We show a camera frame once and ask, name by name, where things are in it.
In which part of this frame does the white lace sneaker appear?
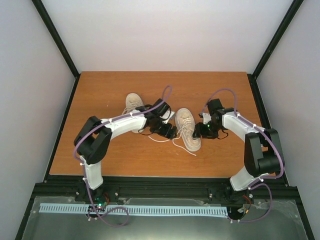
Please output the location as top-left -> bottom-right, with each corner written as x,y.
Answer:
148,107 -> 202,157
121,92 -> 146,134

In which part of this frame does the left black frame post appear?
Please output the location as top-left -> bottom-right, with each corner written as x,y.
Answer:
31,0 -> 81,80

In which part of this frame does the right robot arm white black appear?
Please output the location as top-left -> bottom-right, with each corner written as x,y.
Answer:
192,98 -> 284,192

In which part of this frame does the black frame post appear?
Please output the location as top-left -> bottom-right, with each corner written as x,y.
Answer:
251,0 -> 305,78
31,0 -> 81,80

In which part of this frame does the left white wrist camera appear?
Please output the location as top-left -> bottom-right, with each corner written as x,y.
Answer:
160,110 -> 176,124

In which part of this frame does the green lit circuit board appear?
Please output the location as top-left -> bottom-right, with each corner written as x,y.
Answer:
91,192 -> 110,213

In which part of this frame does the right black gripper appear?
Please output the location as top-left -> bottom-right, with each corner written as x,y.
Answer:
193,120 -> 222,140

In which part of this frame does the black aluminium frame rail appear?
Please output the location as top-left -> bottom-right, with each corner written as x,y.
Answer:
30,175 -> 302,206

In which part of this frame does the right black frame post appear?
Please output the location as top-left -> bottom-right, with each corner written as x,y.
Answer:
251,0 -> 305,78

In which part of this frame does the light blue cable duct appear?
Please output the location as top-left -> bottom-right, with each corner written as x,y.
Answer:
38,203 -> 228,218

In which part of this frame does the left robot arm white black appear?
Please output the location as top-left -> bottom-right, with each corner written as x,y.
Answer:
73,99 -> 177,202

